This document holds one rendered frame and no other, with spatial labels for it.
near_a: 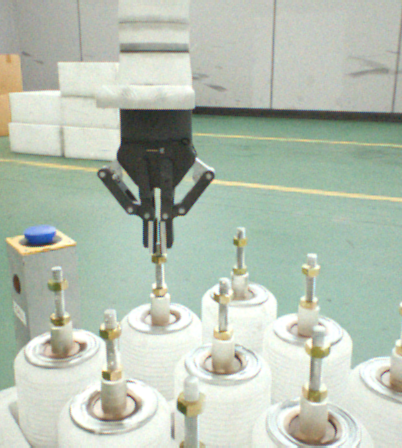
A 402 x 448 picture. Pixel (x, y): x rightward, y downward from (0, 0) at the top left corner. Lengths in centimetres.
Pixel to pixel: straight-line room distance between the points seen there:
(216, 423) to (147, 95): 30
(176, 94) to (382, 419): 34
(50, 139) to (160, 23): 288
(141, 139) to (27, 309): 29
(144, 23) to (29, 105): 297
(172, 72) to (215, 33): 548
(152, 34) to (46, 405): 37
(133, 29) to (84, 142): 270
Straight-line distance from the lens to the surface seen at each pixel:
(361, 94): 557
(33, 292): 71
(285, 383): 60
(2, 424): 62
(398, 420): 52
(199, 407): 36
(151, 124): 53
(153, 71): 53
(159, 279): 61
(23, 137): 352
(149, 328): 61
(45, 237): 71
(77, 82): 321
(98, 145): 317
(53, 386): 56
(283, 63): 574
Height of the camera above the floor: 53
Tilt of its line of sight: 16 degrees down
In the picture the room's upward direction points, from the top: straight up
